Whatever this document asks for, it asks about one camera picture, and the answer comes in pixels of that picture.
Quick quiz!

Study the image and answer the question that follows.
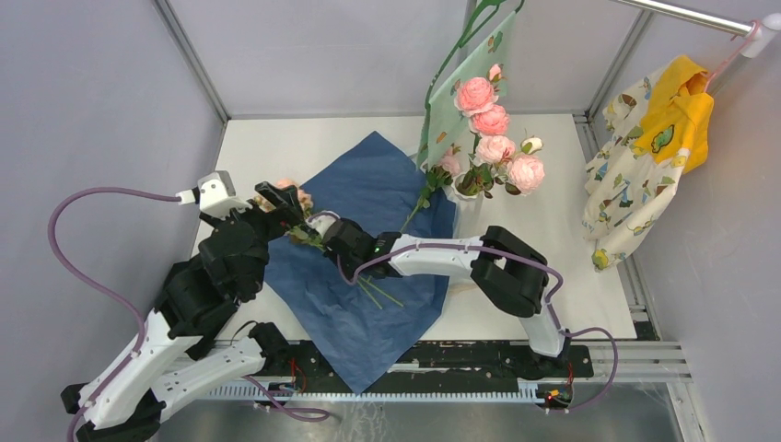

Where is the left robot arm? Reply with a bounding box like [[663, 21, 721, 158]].
[[61, 172, 303, 441]]

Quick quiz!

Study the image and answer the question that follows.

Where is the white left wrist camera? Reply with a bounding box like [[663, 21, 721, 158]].
[[176, 170, 251, 220]]

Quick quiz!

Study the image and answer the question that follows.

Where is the metal hanging rod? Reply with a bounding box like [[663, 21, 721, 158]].
[[612, 0, 780, 58]]

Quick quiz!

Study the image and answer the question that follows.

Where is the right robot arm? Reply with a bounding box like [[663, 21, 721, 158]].
[[308, 215, 569, 376]]

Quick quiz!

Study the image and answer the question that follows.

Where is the separated pink rose stem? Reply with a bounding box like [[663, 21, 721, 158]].
[[454, 64, 545, 199]]

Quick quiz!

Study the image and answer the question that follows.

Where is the green printed cloth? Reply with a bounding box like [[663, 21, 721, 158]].
[[415, 8, 519, 167]]

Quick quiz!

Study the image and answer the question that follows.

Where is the white slotted cable duct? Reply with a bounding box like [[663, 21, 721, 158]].
[[202, 380, 544, 405]]

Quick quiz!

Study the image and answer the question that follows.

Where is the yellow patterned kids garment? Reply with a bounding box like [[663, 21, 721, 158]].
[[581, 55, 715, 271]]

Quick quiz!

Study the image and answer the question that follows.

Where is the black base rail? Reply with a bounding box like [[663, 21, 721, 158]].
[[256, 341, 594, 394]]

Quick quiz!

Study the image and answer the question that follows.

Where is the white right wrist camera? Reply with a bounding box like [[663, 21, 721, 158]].
[[306, 211, 341, 238]]

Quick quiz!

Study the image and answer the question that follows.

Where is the pink flower bunch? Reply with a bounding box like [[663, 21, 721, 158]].
[[400, 144, 461, 233]]

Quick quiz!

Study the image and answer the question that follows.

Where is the white ribbed vase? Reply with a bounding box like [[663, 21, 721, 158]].
[[445, 184, 484, 210]]

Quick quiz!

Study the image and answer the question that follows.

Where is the pink clothes hanger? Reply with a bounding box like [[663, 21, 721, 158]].
[[703, 19, 761, 93]]

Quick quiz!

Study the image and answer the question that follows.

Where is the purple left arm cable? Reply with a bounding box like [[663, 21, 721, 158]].
[[47, 187, 184, 442]]

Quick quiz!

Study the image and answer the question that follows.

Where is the cream ribbon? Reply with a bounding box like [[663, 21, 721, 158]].
[[447, 284, 483, 298]]

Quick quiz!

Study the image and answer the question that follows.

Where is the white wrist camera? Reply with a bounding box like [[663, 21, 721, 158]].
[[176, 170, 251, 220], [306, 211, 341, 238]]

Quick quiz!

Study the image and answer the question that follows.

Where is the blue wrapping paper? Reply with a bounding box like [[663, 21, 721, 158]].
[[263, 131, 459, 395]]

